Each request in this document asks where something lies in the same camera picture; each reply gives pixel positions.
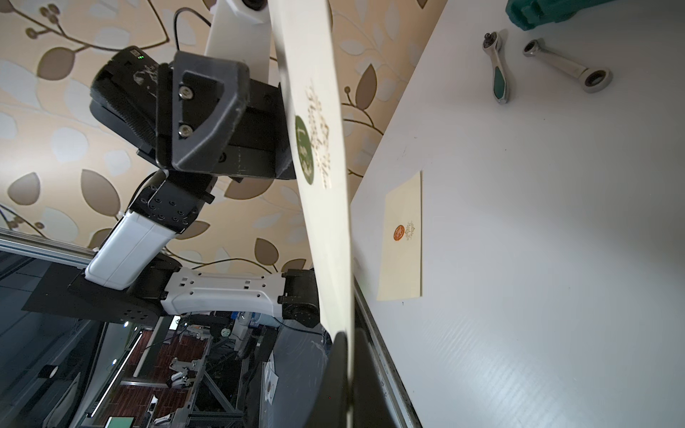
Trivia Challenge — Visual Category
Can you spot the silver combination wrench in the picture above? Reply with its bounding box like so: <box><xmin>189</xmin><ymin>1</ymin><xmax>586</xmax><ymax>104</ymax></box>
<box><xmin>523</xmin><ymin>39</ymin><xmax>613</xmax><ymax>94</ymax></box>

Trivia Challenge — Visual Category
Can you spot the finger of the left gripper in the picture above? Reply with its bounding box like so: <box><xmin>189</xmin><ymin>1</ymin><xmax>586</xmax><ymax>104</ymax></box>
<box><xmin>156</xmin><ymin>51</ymin><xmax>250</xmax><ymax>174</ymax></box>

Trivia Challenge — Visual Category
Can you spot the yellow envelope green seal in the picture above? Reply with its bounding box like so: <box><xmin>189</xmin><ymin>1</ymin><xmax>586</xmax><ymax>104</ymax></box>
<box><xmin>269</xmin><ymin>1</ymin><xmax>354</xmax><ymax>375</ymax></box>

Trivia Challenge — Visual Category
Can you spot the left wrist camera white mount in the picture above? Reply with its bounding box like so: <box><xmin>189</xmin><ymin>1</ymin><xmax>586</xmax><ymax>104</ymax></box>
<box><xmin>205</xmin><ymin>0</ymin><xmax>272</xmax><ymax>83</ymax></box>

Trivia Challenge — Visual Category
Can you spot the yellow envelope red seal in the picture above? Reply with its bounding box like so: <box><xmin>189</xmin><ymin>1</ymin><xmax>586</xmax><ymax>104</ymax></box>
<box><xmin>376</xmin><ymin>172</ymin><xmax>422</xmax><ymax>301</ymax></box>

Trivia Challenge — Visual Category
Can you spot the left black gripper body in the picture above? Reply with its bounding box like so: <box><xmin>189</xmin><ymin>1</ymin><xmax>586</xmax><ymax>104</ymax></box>
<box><xmin>89</xmin><ymin>46</ymin><xmax>295</xmax><ymax>180</ymax></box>

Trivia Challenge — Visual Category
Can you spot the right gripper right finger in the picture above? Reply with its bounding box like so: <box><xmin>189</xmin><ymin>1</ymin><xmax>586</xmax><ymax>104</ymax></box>
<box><xmin>352</xmin><ymin>328</ymin><xmax>396</xmax><ymax>428</ymax></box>

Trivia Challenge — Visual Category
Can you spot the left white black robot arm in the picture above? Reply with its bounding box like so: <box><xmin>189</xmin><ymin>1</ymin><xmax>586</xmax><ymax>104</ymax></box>
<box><xmin>24</xmin><ymin>46</ymin><xmax>320</xmax><ymax>327</ymax></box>

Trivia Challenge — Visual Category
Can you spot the ratchet wrench green handle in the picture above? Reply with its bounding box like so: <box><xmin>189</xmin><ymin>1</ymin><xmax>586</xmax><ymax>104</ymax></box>
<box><xmin>482</xmin><ymin>31</ymin><xmax>509</xmax><ymax>105</ymax></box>

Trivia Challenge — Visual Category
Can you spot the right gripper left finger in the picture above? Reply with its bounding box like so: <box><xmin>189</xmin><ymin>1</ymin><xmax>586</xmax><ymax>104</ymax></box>
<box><xmin>304</xmin><ymin>332</ymin><xmax>349</xmax><ymax>428</ymax></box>

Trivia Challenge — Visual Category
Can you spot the green tool case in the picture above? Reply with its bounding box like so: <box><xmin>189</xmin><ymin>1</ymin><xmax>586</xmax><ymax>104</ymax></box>
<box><xmin>505</xmin><ymin>0</ymin><xmax>612</xmax><ymax>31</ymax></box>

